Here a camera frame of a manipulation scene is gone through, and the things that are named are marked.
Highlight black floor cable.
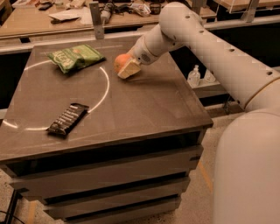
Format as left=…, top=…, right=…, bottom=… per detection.
left=0, top=209, right=32, bottom=224

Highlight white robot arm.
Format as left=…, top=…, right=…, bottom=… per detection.
left=115, top=2, right=280, bottom=224

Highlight white paper sheets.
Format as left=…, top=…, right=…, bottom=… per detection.
left=49, top=10, right=81, bottom=22

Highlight clear sanitizer bottle right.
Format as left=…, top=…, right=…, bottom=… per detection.
left=204, top=69, right=216, bottom=83

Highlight dark rxbar chocolate bar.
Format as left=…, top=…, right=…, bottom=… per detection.
left=46, top=103, right=88, bottom=137

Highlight grey drawer cabinet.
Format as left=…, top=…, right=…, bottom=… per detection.
left=0, top=37, right=212, bottom=224

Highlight orange fruit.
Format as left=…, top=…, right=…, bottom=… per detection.
left=114, top=53, right=131, bottom=73

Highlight clear sanitizer bottle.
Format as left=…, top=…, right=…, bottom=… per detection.
left=187, top=65, right=200, bottom=88
left=204, top=69, right=216, bottom=83

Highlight clear sanitizer bottle left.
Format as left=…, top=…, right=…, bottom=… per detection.
left=187, top=65, right=200, bottom=88

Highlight wooden background desk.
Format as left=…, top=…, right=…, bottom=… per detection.
left=0, top=0, right=218, bottom=40

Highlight green chip bag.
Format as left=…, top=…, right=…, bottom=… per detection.
left=47, top=45, right=106, bottom=74

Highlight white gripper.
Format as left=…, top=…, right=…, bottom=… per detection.
left=117, top=35, right=159, bottom=79

